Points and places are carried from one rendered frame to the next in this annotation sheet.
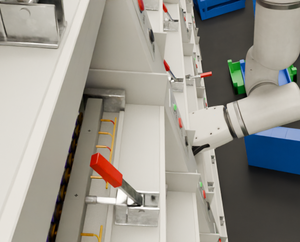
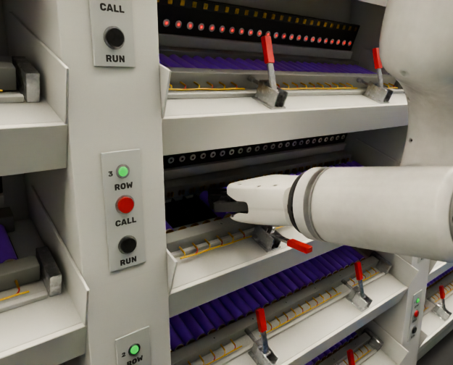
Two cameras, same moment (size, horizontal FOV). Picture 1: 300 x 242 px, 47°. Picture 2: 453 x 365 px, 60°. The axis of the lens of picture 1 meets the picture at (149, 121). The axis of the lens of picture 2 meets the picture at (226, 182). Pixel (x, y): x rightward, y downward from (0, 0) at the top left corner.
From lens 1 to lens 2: 0.58 m
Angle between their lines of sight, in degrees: 41
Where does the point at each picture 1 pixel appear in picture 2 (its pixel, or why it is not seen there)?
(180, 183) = (54, 87)
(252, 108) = (343, 173)
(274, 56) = (395, 24)
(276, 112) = (375, 195)
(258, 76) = (420, 158)
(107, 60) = not seen: outside the picture
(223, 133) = (273, 193)
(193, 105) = not seen: hidden behind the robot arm
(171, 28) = (373, 95)
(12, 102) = not seen: outside the picture
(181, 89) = (271, 104)
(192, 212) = (15, 123)
